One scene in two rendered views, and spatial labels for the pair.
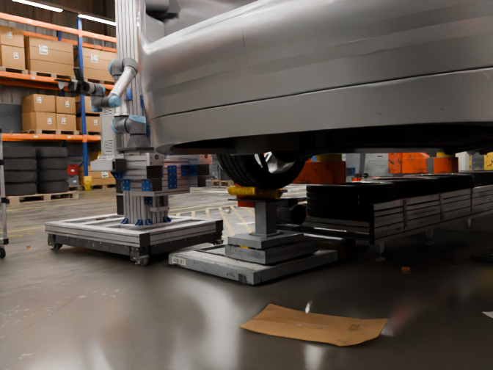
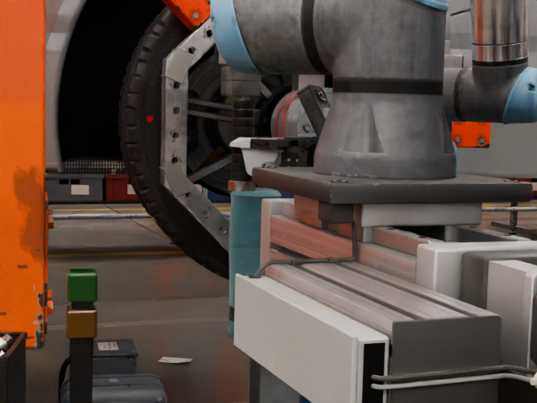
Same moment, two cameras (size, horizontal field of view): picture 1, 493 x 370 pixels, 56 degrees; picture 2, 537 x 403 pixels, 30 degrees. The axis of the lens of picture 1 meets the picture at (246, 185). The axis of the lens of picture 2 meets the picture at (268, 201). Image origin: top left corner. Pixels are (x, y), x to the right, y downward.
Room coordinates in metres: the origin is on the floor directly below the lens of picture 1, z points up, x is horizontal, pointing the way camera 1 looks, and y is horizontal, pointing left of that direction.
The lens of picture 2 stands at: (4.76, 0.90, 0.89)
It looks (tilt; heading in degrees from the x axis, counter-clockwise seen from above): 6 degrees down; 210
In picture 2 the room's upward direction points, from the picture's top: 2 degrees clockwise
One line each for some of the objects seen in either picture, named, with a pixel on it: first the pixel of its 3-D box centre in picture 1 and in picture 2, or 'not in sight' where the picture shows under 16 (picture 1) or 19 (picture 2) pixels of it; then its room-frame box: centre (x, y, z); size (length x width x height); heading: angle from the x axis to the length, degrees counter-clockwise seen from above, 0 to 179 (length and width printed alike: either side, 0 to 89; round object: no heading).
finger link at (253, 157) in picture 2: not in sight; (252, 157); (3.42, 0.08, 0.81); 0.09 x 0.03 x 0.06; 97
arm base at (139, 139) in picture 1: (138, 140); not in sight; (3.39, 0.77, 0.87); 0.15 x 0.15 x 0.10
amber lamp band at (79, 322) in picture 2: not in sight; (81, 321); (3.74, 0.01, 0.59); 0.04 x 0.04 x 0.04; 44
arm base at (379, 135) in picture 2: not in sight; (385, 127); (3.78, 0.46, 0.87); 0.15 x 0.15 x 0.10
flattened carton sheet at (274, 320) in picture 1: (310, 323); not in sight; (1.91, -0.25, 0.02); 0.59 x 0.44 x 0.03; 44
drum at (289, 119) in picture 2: not in sight; (317, 126); (3.15, 0.05, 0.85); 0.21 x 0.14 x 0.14; 44
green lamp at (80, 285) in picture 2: not in sight; (81, 285); (3.74, 0.01, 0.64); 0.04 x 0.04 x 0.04; 44
